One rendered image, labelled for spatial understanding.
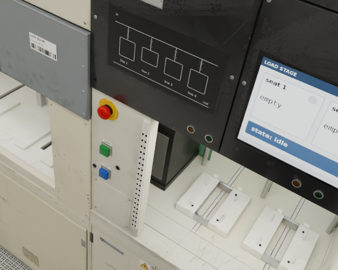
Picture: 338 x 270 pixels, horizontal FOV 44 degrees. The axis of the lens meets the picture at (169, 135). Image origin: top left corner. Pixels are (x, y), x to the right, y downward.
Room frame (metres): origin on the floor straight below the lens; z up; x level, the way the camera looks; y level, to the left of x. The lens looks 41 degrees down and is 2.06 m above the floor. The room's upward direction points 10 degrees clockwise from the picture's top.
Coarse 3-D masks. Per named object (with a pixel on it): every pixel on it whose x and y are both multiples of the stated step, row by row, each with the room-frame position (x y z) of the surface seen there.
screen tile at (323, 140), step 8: (336, 104) 0.64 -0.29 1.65; (328, 112) 0.64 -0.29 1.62; (336, 112) 0.64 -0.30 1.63; (328, 120) 0.64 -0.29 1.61; (336, 120) 0.64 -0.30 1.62; (320, 128) 0.64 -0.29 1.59; (320, 136) 0.64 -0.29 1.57; (328, 136) 0.64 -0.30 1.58; (312, 144) 0.64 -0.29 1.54; (320, 144) 0.64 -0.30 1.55; (328, 144) 0.63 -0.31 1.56; (336, 144) 0.63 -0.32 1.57; (328, 152) 0.63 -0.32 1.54; (336, 152) 0.62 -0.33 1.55
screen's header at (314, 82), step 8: (264, 64) 0.71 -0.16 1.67; (272, 64) 0.70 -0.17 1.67; (280, 64) 0.70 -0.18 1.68; (280, 72) 0.69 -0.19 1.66; (288, 72) 0.69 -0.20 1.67; (296, 72) 0.68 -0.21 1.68; (304, 80) 0.67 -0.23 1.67; (312, 80) 0.67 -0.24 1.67; (320, 80) 0.66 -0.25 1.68; (320, 88) 0.66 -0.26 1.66; (328, 88) 0.65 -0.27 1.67; (336, 88) 0.65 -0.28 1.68
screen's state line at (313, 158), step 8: (248, 120) 0.71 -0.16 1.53; (248, 128) 0.70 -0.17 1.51; (256, 128) 0.70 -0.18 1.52; (264, 128) 0.69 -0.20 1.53; (256, 136) 0.69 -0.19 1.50; (264, 136) 0.69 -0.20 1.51; (272, 136) 0.68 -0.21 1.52; (280, 136) 0.67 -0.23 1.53; (272, 144) 0.68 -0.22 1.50; (280, 144) 0.67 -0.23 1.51; (288, 144) 0.66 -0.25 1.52; (296, 144) 0.66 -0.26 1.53; (288, 152) 0.66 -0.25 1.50; (296, 152) 0.65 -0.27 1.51; (304, 152) 0.65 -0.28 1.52; (312, 152) 0.64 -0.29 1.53; (304, 160) 0.64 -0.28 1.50; (312, 160) 0.64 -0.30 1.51; (320, 160) 0.63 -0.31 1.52; (328, 160) 0.63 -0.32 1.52; (320, 168) 0.63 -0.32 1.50; (328, 168) 0.62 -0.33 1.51; (336, 168) 0.62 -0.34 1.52; (336, 176) 0.61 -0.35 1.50
